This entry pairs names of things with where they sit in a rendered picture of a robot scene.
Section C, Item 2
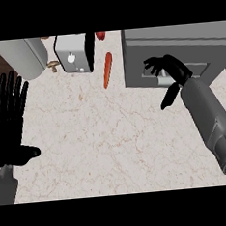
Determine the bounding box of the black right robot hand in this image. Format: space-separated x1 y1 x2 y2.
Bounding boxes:
142 52 197 112

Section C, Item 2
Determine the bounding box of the grey cylindrical appliance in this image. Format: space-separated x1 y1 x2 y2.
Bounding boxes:
0 37 51 84

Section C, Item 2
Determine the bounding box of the grey drawer front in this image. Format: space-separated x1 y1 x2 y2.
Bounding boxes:
140 57 212 84

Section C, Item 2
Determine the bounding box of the grey toaster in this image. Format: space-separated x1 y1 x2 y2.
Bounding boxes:
52 32 99 76

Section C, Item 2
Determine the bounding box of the brown mushroom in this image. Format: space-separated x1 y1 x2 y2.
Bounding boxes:
46 60 62 74

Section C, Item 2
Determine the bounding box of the orange carrot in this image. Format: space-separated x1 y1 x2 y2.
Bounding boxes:
100 51 117 91

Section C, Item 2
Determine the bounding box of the red pepper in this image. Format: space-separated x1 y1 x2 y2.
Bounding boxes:
95 31 107 42

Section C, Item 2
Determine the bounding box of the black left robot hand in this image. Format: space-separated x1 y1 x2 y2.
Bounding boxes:
0 68 42 168

